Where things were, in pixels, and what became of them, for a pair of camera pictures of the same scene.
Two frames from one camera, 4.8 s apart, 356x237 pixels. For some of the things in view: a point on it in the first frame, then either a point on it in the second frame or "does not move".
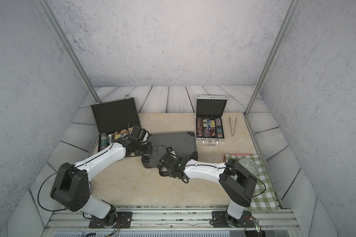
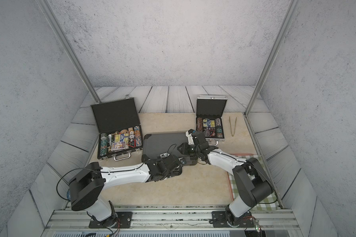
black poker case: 181,144 does not move
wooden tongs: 231,132 does not move
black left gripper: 150,149 to 162,158
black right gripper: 169,173 to 185,149
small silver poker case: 209,123 does not move
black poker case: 114,120 does not move
